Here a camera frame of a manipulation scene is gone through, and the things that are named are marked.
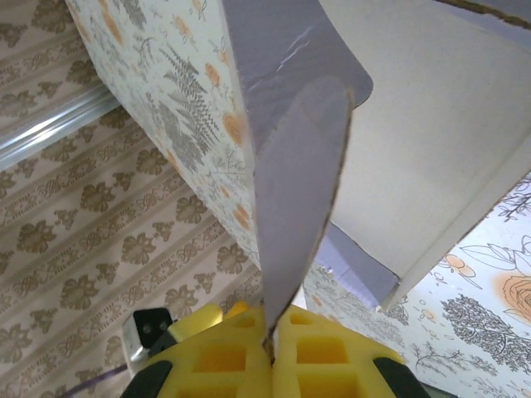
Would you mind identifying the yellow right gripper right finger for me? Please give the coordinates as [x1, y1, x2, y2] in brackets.
[273, 305, 425, 398]

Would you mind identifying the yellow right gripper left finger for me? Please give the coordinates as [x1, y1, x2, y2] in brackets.
[126, 301, 275, 398]

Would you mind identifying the lavender paper box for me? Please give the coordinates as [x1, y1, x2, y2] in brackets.
[222, 0, 531, 368]

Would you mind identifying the floral tablecloth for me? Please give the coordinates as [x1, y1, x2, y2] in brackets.
[66, 0, 531, 398]

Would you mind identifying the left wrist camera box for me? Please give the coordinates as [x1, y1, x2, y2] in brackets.
[122, 307, 178, 372]

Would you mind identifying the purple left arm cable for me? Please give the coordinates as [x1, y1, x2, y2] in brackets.
[61, 363, 134, 398]

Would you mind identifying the aluminium side rail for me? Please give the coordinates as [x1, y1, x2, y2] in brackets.
[0, 89, 121, 171]

